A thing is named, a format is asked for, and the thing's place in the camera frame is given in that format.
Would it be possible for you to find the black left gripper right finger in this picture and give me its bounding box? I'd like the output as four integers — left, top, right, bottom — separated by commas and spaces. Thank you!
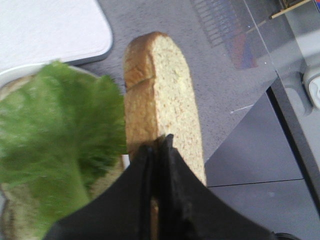
157, 134, 276, 240

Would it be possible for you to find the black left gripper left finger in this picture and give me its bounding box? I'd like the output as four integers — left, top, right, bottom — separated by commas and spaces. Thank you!
42, 144, 154, 240

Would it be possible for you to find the bread slice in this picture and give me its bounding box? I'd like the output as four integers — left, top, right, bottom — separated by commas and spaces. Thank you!
0, 74, 131, 240
123, 32, 207, 240

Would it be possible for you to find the green lettuce leaf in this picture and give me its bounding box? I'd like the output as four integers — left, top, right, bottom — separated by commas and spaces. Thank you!
0, 59, 128, 240

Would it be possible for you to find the white round plate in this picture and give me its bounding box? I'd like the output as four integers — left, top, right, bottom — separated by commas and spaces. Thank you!
0, 63, 98, 88

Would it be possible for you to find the white cutting board grey rim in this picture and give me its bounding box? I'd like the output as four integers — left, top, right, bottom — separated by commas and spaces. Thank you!
0, 0, 113, 71

